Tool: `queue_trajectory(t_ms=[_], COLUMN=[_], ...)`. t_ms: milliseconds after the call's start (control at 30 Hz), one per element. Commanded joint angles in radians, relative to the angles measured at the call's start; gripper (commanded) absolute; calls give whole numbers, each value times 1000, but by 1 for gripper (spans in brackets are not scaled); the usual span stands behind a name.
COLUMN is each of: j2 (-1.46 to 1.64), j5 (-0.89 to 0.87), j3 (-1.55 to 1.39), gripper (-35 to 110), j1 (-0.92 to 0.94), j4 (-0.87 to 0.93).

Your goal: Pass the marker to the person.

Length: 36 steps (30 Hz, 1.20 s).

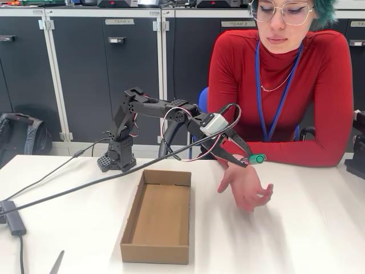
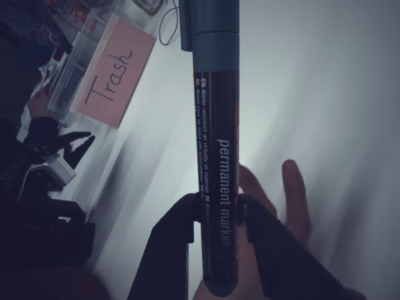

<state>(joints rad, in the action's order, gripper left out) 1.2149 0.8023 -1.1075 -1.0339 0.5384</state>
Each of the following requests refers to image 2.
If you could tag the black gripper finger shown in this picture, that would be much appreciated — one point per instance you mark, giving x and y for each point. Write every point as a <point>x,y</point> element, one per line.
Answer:
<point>75,137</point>
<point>81,153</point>
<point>290,268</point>
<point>165,259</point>

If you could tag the black idle robot arm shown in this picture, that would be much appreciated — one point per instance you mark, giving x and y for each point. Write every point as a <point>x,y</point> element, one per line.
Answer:
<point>47,231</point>

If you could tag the person's left forearm red sleeve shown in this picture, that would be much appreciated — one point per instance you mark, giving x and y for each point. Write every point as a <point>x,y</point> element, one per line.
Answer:
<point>103,287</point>

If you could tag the person's right hand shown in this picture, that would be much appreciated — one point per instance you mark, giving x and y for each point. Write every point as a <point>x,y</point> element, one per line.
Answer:
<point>297,206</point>

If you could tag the pink trash note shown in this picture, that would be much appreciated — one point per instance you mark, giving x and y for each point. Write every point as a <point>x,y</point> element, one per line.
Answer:
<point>115,75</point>

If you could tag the clear plastic container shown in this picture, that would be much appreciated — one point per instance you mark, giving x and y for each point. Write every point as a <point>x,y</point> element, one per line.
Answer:
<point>75,62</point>

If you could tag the small grey black device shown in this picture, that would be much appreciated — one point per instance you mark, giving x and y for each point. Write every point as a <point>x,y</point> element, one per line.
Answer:
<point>147,5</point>

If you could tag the white gripper camera box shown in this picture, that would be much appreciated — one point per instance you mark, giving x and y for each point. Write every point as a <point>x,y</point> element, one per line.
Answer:
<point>61,172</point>

